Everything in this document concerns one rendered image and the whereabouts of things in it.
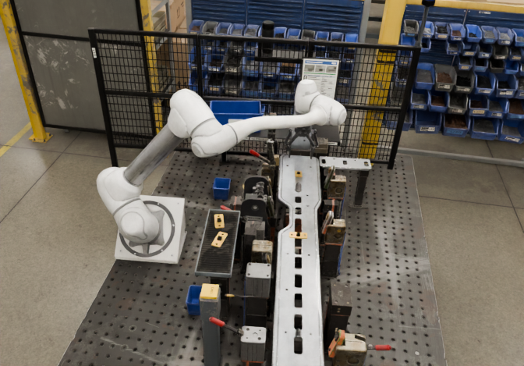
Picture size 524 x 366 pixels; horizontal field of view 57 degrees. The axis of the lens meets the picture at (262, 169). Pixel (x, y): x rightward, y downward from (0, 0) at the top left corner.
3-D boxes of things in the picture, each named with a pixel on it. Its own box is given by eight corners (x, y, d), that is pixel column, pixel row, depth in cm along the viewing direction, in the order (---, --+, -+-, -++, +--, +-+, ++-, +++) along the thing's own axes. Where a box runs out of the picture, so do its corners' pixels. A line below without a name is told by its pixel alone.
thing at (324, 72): (334, 106, 297) (341, 58, 279) (298, 104, 298) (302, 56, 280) (334, 104, 299) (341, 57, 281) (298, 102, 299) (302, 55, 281)
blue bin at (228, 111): (260, 133, 291) (261, 114, 283) (210, 133, 289) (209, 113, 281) (260, 119, 304) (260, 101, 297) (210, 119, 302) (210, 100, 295)
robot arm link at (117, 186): (106, 221, 233) (83, 184, 237) (130, 213, 247) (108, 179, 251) (203, 121, 197) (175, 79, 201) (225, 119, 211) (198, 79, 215)
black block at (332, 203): (335, 249, 260) (342, 207, 243) (315, 248, 260) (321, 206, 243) (334, 239, 267) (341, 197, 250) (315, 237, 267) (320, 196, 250)
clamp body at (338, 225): (340, 280, 242) (350, 229, 222) (316, 278, 243) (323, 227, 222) (339, 267, 250) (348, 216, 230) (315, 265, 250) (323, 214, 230)
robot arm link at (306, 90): (289, 108, 239) (308, 119, 231) (291, 79, 230) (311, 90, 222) (304, 102, 245) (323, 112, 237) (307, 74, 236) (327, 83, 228)
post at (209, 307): (220, 372, 200) (218, 303, 174) (202, 371, 200) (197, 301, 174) (222, 356, 206) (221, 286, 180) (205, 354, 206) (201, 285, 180)
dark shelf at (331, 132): (340, 146, 288) (341, 141, 286) (189, 136, 290) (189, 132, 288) (338, 127, 305) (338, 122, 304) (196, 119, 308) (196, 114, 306)
